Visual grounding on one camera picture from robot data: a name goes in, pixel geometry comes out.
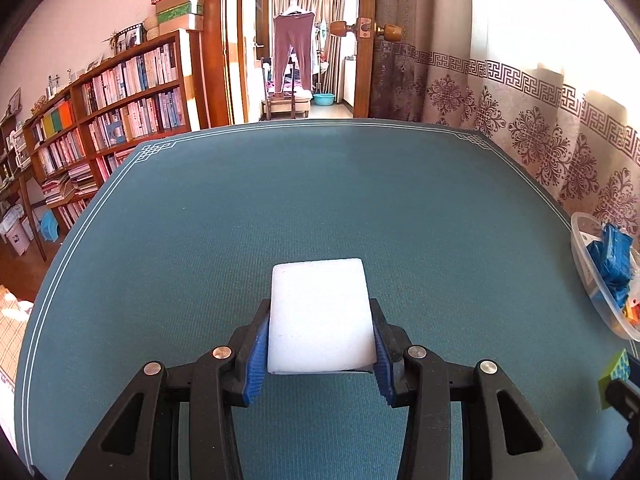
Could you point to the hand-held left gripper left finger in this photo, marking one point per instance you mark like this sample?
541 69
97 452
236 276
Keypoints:
255 360

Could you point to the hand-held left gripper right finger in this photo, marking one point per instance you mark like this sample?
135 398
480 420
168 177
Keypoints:
382 365

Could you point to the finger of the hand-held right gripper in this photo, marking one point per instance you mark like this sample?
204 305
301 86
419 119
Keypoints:
625 402

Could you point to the green block with blue dots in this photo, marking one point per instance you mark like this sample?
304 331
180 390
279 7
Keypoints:
617 370

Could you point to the white foam block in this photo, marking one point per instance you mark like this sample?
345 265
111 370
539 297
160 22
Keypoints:
320 310

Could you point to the blue snack packet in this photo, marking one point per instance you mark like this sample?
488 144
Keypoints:
612 255

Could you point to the clear plastic container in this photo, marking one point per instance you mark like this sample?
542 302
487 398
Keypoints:
582 250

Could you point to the teal table mat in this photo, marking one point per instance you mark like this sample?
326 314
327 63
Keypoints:
300 185

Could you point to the orange checked blanket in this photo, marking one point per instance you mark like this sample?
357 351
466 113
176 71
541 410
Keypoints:
12 335

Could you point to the blue plastic stool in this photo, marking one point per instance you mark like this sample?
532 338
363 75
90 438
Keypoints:
49 227

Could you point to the wooden chair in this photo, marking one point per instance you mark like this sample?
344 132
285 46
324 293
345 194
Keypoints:
287 107

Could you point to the white storage bins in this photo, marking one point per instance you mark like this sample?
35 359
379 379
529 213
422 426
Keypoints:
17 235

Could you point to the blue basin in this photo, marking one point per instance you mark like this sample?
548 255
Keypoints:
324 100

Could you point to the wooden door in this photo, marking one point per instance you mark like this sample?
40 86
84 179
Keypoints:
364 85

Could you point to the wooden desk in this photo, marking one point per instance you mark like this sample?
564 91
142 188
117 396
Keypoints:
22 185

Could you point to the patterned curtain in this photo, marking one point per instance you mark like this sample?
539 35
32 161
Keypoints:
525 110

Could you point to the wooden bookshelf with books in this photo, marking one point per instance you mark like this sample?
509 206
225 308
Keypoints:
135 85

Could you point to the hanging purple pants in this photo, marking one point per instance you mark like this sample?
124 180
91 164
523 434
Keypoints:
295 45

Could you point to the wooden door knob set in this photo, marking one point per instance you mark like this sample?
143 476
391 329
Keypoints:
342 28

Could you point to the green box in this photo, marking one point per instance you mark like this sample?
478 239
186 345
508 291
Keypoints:
180 11

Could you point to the film-strip photo frame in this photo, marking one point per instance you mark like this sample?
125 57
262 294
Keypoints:
129 39

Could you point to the small picture frame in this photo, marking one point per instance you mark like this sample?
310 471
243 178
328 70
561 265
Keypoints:
15 99

